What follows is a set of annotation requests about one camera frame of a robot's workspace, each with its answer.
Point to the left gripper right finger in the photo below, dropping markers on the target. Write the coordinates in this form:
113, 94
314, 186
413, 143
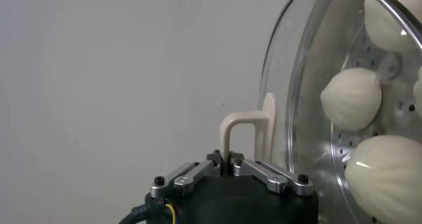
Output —
270, 176

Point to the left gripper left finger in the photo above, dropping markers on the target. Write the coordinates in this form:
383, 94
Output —
194, 176

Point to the white steamed baozi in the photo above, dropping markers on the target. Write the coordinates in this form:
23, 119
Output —
389, 17
389, 179
352, 98

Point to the stainless steel steamer basket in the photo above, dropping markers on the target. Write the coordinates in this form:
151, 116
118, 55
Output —
362, 52

